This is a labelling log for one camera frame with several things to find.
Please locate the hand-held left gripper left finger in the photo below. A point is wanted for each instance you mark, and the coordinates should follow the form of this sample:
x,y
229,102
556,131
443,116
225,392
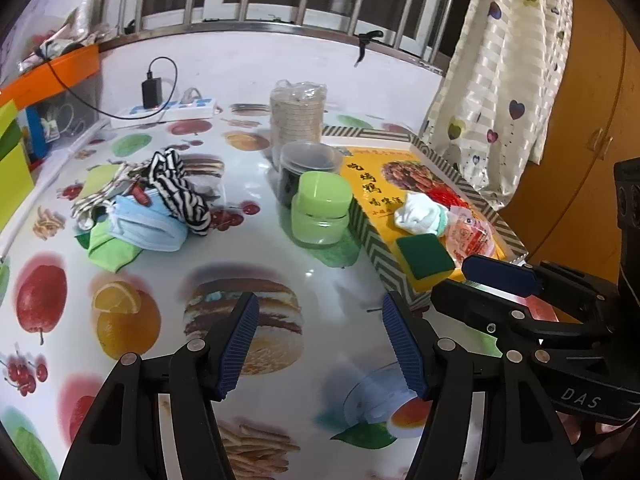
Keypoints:
x,y
237,347

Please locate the bagged stack of round discs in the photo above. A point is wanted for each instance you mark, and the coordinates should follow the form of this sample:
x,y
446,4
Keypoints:
x,y
297,115

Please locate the black white striped sock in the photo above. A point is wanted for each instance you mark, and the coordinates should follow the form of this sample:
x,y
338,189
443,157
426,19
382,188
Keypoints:
x,y
180,195

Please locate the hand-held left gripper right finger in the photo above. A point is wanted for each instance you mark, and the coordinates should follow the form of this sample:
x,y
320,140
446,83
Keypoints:
x,y
405,352

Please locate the fruit print tablecloth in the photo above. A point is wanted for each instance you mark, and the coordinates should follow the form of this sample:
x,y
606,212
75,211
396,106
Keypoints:
x,y
150,310

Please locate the dark plastic container clear lid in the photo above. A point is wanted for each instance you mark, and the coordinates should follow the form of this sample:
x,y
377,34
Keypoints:
x,y
307,160

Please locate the white power strip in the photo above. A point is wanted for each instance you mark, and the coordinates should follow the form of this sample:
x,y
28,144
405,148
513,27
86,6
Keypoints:
x,y
170,110

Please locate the clear storage box orange lid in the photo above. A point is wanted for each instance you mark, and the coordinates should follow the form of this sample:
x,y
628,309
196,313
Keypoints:
x,y
55,70

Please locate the black charger plug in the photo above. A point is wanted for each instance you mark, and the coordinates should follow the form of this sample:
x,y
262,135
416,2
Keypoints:
x,y
151,92

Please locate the person's right hand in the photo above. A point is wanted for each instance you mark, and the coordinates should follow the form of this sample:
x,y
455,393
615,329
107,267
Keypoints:
x,y
575,427

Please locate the pile of wrappers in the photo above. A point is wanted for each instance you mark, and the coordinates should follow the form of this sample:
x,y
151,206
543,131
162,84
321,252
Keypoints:
x,y
65,30

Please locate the green yellow sponge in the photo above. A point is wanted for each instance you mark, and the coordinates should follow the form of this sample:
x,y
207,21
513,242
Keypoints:
x,y
425,257

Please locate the heart print curtain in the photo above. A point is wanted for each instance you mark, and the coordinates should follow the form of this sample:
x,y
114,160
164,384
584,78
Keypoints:
x,y
500,60

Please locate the lime green cardboard box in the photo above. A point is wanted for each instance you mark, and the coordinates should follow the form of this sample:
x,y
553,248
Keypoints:
x,y
10,170

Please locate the wooden cabinet knob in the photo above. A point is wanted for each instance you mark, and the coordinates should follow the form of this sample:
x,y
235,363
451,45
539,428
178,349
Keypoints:
x,y
594,140
606,147

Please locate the blue face mask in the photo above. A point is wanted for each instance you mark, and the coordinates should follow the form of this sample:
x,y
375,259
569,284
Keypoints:
x,y
145,225

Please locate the red tassel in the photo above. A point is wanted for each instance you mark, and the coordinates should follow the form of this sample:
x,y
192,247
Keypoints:
x,y
450,195

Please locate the light green plastic jar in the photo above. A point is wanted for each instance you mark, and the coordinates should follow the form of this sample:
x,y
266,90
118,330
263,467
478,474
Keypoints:
x,y
320,210

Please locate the clear snack packet red print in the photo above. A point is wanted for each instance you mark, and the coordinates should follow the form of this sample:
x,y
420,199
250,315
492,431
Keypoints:
x,y
472,235

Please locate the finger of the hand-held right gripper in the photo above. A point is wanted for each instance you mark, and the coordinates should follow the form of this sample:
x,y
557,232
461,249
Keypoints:
x,y
500,272
470,310

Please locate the striped cardboard box yellow liner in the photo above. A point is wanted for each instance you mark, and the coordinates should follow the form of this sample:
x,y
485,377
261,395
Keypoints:
x,y
372,182

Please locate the wooden cabinet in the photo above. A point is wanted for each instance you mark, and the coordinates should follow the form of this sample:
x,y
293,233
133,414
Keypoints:
x,y
600,85

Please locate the black clip on railing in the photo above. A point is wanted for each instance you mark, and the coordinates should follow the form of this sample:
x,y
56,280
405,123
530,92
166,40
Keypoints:
x,y
367,37

